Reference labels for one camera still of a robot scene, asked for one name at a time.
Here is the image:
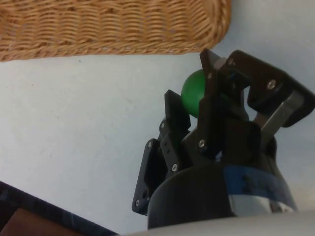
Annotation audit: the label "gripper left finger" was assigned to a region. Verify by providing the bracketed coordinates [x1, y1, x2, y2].
[132, 89, 192, 217]

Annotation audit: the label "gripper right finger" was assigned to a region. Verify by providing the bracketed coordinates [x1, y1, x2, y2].
[181, 48, 315, 171]

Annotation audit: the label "wicker basket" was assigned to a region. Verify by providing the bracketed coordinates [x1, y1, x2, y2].
[0, 0, 232, 62]

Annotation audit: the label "green ball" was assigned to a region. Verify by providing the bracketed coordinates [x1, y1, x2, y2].
[181, 69, 207, 118]

